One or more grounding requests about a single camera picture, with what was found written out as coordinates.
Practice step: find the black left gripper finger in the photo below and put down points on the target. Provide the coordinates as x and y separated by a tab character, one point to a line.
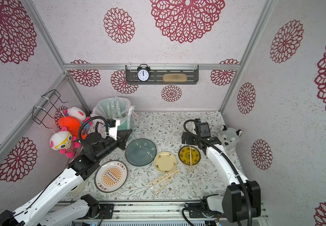
124	134
122	144

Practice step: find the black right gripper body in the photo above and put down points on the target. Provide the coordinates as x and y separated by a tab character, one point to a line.
190	139

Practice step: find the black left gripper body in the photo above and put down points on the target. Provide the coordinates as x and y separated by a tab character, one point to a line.
110	145

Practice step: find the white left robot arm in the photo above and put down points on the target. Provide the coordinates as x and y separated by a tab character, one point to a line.
36	212

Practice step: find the pile of wrapped chopsticks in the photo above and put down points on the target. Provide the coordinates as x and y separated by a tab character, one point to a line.
158	184

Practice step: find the yellow patterned plate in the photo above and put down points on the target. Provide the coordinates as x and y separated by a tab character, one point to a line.
184	155

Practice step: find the dark green glass plate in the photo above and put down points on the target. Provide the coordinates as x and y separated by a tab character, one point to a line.
140	152

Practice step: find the green trash bin with bag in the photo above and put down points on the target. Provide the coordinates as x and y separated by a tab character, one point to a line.
117	108

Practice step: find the white orange patterned plate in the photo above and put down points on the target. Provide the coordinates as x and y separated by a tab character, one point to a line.
111	176

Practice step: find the cream yellow plate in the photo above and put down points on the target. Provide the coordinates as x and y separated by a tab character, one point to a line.
165	162

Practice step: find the white plush doll yellow glasses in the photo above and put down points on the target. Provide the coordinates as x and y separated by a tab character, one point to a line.
64	142

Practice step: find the red orange plush toy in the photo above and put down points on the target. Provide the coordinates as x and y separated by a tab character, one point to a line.
71	124

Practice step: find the husky plush toy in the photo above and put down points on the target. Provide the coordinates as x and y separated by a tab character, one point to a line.
229	137

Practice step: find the white pink plush doll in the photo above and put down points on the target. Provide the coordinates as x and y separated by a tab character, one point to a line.
76	113

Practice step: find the white container green inside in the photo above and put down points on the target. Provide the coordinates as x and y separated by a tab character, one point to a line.
78	189

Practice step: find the wooden brush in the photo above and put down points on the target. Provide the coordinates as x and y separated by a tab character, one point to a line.
175	77

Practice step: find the black alarm clock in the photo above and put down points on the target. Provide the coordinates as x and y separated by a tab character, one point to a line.
143	73

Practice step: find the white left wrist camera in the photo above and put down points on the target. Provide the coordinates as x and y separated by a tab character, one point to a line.
113	125

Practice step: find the metal base rail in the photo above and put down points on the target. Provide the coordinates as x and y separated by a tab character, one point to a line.
163	212

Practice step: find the black wire rack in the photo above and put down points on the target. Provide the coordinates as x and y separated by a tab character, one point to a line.
49	109

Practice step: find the grey wall shelf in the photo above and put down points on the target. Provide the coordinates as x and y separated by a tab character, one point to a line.
156	75

